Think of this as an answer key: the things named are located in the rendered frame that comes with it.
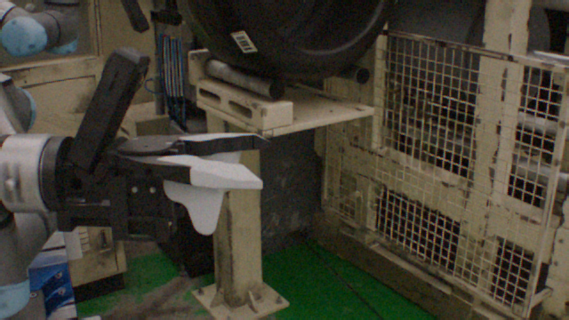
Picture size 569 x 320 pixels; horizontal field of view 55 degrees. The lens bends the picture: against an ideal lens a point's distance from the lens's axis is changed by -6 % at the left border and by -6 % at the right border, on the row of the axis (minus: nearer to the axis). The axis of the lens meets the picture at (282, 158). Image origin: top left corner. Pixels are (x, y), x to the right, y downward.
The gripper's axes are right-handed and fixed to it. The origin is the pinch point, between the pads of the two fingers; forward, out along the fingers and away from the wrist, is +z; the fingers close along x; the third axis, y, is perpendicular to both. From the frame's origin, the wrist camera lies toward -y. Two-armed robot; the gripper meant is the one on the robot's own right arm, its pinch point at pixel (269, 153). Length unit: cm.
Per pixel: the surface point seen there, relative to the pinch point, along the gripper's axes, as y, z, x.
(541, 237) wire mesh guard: 39, 64, -81
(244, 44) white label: -7, -10, -83
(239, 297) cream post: 82, -17, -135
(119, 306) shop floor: 88, -62, -136
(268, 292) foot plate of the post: 86, -8, -146
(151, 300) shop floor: 88, -51, -141
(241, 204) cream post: 46, -16, -131
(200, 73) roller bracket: 2, -25, -114
